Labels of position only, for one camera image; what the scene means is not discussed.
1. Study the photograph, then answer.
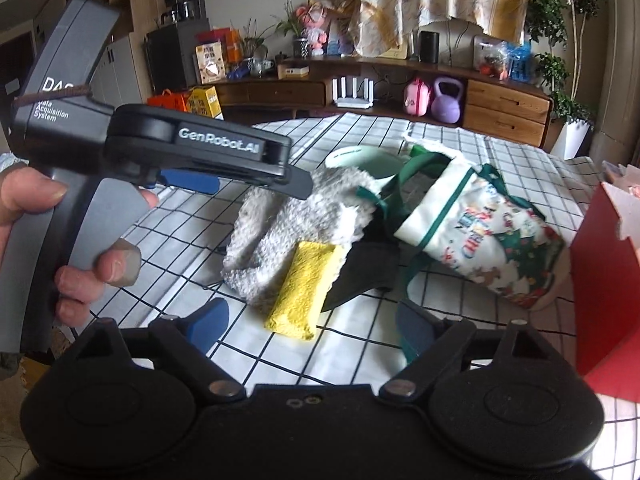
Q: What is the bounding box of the black speaker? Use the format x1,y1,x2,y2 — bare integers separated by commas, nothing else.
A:
419,31,441,64

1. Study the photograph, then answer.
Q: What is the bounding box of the pink doll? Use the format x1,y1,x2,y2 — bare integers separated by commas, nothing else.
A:
295,2,331,57

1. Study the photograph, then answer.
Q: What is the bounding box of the orange gift bag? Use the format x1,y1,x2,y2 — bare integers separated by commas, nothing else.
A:
147,89,191,111

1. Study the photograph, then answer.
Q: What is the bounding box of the black cabinet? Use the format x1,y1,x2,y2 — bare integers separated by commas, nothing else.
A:
145,19,213,96

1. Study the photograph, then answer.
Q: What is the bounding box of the yellow carton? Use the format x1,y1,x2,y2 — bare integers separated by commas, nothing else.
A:
187,86,223,121

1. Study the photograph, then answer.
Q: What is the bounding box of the red cardboard box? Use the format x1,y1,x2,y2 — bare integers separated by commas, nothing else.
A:
569,180,640,392

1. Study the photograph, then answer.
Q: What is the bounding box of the yellow cloth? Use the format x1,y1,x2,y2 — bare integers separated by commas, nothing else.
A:
264,240,346,343

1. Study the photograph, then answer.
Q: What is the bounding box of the purple kettlebell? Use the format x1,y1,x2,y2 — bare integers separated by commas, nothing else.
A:
431,76,463,125

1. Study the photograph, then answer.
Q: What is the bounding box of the white fluffy towel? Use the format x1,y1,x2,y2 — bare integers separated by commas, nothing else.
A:
221,166,377,311

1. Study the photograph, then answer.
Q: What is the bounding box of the black cloth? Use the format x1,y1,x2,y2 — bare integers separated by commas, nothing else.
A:
320,195,407,313

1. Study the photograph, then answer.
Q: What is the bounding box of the wooden media cabinet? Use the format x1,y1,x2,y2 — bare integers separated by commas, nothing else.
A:
210,55,556,148

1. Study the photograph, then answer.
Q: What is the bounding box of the festive print tote bag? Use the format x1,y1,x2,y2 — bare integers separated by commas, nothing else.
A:
356,132,568,321

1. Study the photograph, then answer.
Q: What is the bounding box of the clear bag of fruit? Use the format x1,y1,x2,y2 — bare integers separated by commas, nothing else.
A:
472,35,511,78

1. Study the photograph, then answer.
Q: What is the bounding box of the black coffee machine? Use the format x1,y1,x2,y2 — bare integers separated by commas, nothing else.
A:
164,0,207,23

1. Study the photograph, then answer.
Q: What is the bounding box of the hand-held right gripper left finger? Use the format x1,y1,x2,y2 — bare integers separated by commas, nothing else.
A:
65,297,247,404

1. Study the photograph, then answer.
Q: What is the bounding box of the beige printed box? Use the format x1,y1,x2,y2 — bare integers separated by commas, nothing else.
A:
195,41,226,85

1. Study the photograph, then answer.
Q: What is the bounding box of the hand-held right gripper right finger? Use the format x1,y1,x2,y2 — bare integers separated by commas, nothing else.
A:
378,299,546,405

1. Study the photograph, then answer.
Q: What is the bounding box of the mint green cup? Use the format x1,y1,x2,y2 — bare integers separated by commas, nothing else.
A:
324,145,408,183

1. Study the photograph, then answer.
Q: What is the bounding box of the person's left hand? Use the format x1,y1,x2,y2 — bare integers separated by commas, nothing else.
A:
0,164,161,329

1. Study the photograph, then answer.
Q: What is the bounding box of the white router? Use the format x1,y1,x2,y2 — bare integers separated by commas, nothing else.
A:
331,76,376,109

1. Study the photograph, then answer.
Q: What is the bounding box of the small potted plant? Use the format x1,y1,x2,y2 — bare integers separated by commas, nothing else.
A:
272,0,311,58

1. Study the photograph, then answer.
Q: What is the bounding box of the white checked blanket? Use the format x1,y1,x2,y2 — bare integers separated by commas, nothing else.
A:
65,112,640,461

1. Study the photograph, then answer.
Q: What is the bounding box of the blue packaging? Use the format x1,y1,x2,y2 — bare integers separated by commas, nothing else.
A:
507,42,533,81

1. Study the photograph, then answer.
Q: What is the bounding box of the tall potted tree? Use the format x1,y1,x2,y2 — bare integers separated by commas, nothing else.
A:
525,0,606,161

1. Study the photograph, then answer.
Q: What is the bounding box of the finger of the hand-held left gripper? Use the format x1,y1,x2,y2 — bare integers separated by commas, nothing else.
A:
156,169,221,197
270,162,315,201

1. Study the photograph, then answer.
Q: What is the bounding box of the red orange box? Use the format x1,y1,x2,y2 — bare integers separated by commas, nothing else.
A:
196,27,243,61

